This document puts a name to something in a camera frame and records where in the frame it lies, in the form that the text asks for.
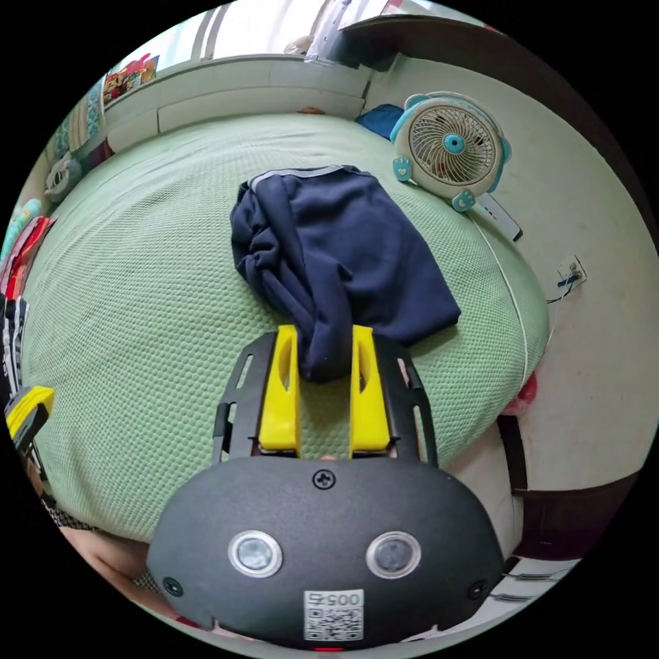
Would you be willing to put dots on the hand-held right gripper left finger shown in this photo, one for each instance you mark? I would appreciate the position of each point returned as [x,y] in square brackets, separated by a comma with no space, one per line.
[280,396]

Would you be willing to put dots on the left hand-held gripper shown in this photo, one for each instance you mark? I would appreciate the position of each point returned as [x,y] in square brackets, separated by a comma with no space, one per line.
[30,448]

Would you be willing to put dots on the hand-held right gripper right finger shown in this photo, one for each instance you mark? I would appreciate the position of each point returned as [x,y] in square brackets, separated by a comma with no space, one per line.
[368,401]

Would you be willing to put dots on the blue t-shirt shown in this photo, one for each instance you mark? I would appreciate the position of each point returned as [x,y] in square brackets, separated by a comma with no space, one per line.
[355,247]

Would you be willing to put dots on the pile of clothes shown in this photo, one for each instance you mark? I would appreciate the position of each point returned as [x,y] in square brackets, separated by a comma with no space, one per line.
[18,267]

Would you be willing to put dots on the bed with green mat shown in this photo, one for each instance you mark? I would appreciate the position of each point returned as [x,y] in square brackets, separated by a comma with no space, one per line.
[154,309]

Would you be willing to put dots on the person's body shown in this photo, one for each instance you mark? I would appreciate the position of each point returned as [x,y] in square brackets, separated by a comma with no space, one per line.
[108,561]

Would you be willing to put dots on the white remote control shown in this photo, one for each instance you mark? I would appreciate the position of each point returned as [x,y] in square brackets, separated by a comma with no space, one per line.
[502,216]

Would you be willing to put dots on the grey plush toy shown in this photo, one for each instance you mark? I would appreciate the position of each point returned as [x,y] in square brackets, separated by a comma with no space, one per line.
[62,177]

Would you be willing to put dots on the white and blue fan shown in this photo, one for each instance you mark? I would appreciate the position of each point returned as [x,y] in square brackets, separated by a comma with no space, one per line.
[450,146]

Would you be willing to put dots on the blue cushion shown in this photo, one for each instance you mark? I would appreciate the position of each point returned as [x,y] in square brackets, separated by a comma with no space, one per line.
[381,119]

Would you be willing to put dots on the window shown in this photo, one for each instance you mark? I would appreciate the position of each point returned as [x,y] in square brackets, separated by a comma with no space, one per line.
[247,28]

